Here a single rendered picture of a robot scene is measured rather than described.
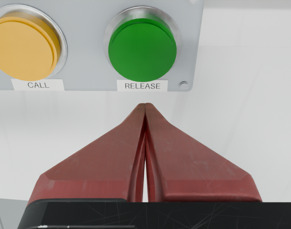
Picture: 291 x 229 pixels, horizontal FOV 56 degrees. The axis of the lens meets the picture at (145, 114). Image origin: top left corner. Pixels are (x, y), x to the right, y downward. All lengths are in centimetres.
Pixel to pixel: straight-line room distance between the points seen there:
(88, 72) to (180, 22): 7
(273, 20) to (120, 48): 18
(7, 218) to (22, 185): 189
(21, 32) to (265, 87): 25
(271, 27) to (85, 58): 19
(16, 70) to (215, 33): 19
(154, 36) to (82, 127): 21
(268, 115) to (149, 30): 24
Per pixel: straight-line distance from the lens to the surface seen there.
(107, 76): 18
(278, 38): 31
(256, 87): 33
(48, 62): 17
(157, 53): 16
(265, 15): 29
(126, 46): 16
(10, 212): 228
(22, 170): 43
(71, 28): 18
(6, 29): 17
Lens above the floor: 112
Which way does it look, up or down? 52 degrees down
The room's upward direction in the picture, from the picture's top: 180 degrees clockwise
